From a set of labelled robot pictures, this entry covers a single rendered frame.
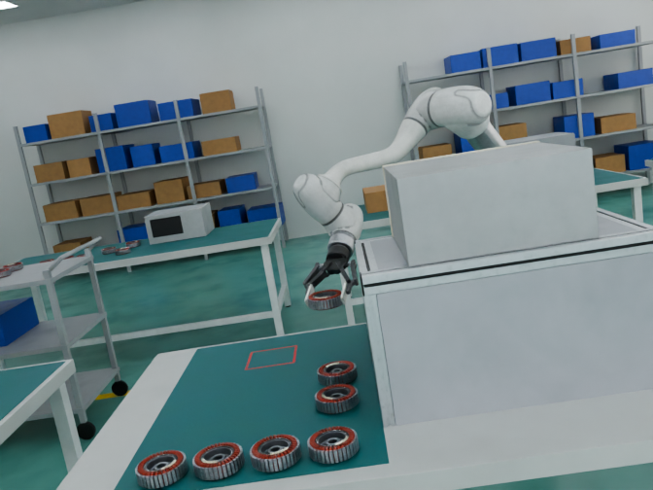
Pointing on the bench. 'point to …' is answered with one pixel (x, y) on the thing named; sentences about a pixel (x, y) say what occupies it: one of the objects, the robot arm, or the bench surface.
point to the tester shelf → (618, 246)
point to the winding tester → (491, 201)
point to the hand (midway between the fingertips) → (326, 297)
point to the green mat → (264, 405)
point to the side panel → (379, 360)
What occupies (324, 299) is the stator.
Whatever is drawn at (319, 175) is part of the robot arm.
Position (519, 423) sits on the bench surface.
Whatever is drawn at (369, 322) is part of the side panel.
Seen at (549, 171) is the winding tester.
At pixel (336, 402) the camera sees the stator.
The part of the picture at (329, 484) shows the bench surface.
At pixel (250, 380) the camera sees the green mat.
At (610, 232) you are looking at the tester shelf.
